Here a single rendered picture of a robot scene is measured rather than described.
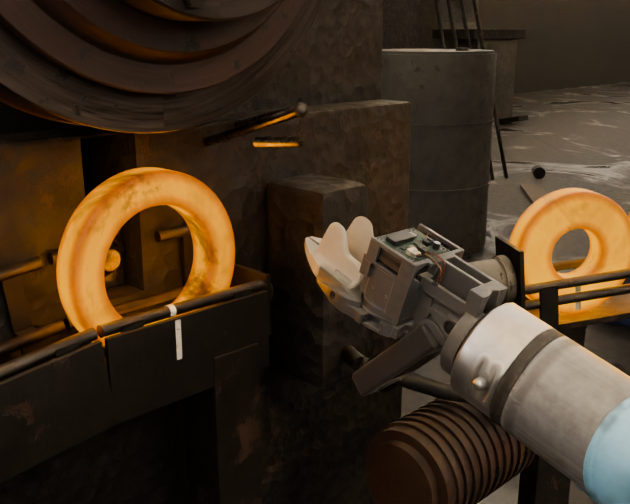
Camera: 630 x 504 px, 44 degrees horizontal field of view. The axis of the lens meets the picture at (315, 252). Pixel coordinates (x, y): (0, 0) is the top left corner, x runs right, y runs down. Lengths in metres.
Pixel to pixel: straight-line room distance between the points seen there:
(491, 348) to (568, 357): 0.06
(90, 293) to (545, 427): 0.40
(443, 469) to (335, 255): 0.29
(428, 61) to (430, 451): 2.58
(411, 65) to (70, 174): 2.67
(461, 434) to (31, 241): 0.51
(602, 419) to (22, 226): 0.52
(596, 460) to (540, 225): 0.43
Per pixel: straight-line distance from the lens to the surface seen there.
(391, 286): 0.69
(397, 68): 3.39
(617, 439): 0.60
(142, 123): 0.71
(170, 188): 0.75
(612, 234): 1.02
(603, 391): 0.61
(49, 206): 0.79
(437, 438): 0.91
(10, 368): 0.70
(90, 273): 0.72
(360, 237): 0.76
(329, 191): 0.87
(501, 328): 0.64
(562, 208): 0.98
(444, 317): 0.68
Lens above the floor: 0.97
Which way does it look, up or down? 16 degrees down
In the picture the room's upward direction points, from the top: straight up
